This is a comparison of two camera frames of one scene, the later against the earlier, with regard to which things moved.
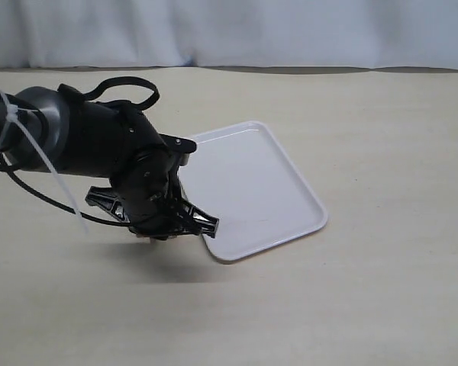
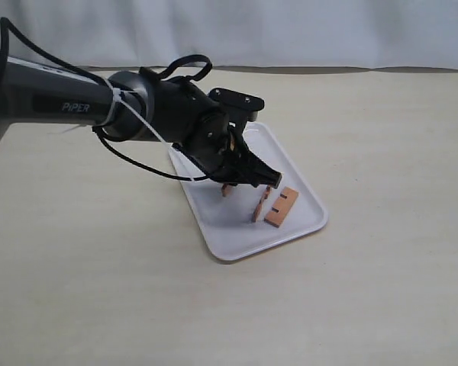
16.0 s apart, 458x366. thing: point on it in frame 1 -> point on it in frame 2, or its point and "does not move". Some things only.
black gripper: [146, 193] -> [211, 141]
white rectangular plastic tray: [242, 175] does not move
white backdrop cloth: [229, 33] does not move
